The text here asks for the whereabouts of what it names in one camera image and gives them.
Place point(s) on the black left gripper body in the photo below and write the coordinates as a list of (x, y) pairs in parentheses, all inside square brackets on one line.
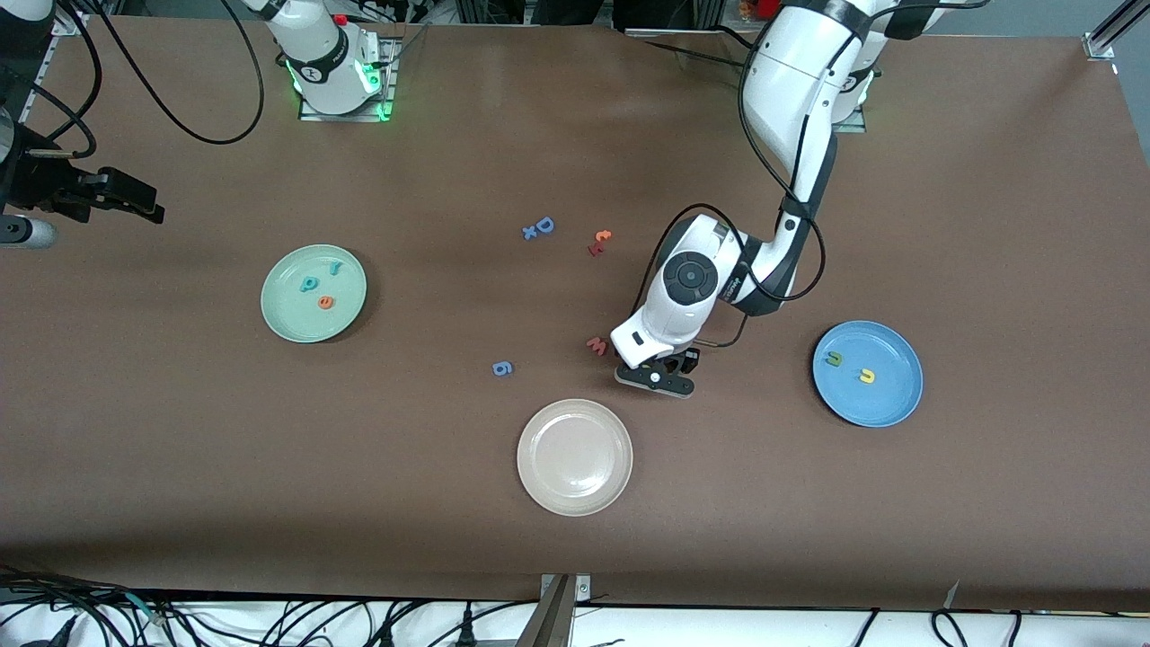
[(680, 359)]

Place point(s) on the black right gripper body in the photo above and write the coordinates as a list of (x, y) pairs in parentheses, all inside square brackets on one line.
[(56, 189)]

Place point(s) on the teal foam letter d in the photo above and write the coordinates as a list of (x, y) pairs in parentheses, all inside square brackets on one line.
[(309, 284)]

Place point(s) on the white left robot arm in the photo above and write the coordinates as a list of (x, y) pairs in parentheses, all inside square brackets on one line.
[(791, 81)]

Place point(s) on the red foam letter w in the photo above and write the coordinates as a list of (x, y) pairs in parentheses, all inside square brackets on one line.
[(598, 346)]

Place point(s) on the beige plate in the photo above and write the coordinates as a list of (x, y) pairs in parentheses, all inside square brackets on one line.
[(575, 458)]

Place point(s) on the blue foam letter g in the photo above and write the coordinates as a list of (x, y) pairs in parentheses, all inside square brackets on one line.
[(502, 367)]

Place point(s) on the blue foam letter D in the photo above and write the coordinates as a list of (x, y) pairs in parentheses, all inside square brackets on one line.
[(540, 226)]

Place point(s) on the pale green plate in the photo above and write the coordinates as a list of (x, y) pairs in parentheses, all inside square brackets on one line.
[(287, 314)]

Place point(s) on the blue plate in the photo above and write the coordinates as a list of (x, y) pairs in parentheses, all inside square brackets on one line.
[(889, 400)]

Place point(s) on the brown table cover mat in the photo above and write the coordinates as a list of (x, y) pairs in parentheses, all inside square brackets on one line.
[(180, 449)]

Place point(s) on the small white paper scrap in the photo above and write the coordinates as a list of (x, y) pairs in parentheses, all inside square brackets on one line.
[(953, 595)]

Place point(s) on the red box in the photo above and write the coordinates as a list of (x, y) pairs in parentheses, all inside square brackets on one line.
[(768, 9)]

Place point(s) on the small metal bracket plate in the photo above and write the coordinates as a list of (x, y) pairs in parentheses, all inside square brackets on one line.
[(584, 589)]

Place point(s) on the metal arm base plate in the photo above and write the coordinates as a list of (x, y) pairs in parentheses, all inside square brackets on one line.
[(392, 81), (849, 128)]

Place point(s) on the aluminium profile post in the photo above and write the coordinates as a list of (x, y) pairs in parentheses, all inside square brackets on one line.
[(548, 624)]

